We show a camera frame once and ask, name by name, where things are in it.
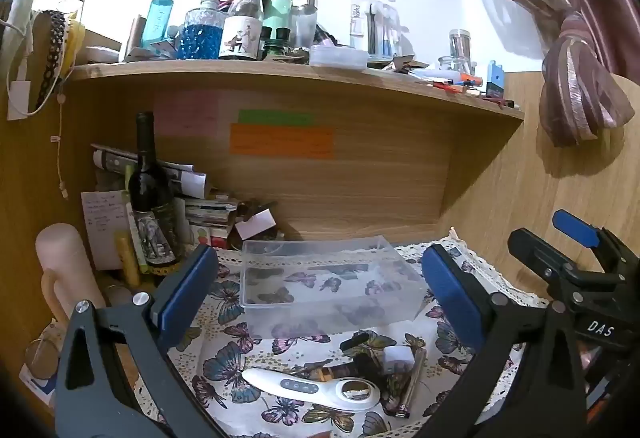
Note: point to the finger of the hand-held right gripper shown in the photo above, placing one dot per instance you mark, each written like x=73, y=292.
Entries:
x=537, y=252
x=575, y=227

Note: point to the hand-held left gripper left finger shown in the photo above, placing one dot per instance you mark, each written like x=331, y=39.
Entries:
x=186, y=287

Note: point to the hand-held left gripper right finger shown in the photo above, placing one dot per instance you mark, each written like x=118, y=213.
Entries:
x=452, y=298

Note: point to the thin metal pen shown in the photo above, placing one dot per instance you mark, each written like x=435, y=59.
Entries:
x=413, y=380

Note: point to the clear plastic box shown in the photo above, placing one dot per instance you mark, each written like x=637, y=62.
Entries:
x=325, y=280

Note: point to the dark brown tube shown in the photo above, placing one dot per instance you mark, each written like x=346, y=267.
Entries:
x=325, y=371

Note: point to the white handheld massager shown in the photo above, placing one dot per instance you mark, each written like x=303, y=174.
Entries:
x=300, y=385

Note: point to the yellow tube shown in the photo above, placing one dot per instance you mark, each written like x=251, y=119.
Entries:
x=128, y=260

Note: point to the small white block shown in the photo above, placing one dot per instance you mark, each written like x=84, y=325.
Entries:
x=398, y=359

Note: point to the white paper card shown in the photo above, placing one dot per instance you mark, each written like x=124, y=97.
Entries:
x=255, y=223

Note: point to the butterfly print tablecloth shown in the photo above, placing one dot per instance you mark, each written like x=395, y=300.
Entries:
x=235, y=368

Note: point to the dark wine bottle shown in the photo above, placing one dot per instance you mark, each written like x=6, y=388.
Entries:
x=150, y=198

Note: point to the white handwritten note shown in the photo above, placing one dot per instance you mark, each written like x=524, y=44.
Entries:
x=102, y=230

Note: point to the orange object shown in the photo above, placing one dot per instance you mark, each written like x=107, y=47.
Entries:
x=597, y=418

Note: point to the small black clip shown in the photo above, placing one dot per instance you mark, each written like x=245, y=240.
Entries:
x=356, y=341

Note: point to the pale pink bottle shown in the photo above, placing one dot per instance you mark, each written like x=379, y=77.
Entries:
x=67, y=263

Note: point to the small blue box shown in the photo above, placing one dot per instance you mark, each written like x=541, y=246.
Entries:
x=495, y=78

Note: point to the pink sticky note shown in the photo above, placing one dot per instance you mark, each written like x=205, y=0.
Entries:
x=185, y=114

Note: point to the orange sticky note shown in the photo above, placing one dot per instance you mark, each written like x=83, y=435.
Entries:
x=281, y=141

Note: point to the green sticky note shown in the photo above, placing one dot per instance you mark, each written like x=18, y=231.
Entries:
x=276, y=117

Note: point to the pile of pens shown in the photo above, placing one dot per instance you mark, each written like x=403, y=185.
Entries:
x=450, y=81

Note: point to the striped mauve curtain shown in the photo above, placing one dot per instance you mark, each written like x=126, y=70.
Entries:
x=560, y=18

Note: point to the tall clear glass jar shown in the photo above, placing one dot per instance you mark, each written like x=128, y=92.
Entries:
x=460, y=47

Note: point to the wooden shelf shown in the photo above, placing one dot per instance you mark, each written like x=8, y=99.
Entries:
x=280, y=81

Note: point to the glass bottle with blue beads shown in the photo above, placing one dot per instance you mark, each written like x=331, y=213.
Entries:
x=200, y=32

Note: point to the dark ink bottle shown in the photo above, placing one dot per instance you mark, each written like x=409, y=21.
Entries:
x=278, y=43

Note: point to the clear lidded plastic container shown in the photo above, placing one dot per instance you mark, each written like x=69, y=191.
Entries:
x=338, y=56

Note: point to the tall teal bottle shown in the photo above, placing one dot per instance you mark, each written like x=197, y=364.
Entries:
x=159, y=17

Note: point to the patterned lace band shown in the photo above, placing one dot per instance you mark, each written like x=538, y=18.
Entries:
x=55, y=49

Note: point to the clear bottle with picture label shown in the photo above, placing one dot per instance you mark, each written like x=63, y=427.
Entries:
x=245, y=21

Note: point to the toothbrush blister pack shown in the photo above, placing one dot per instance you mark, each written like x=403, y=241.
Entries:
x=372, y=23

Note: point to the glass jar with metal lid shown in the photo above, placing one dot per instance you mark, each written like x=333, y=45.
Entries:
x=303, y=21

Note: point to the mint green pump bottle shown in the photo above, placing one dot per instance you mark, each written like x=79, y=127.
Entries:
x=277, y=6

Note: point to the white plastic bag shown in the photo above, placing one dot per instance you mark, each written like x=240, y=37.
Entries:
x=19, y=13

